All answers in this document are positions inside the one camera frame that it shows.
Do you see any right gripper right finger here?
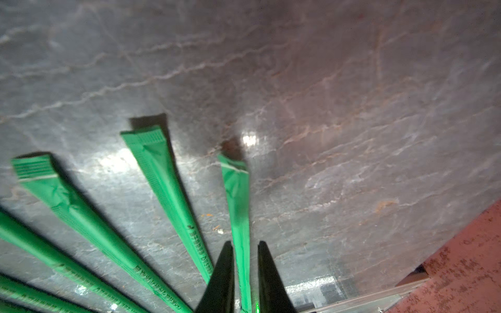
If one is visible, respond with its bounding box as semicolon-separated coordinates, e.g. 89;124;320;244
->
258;241;297;313

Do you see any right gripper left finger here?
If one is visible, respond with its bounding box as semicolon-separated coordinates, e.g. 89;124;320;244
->
195;241;235;313

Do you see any green straw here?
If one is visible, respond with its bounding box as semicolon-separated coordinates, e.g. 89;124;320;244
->
218;154;253;312
1;275;91;313
1;211;146;312
0;301;33;313
11;154;193;312
120;125;213;282

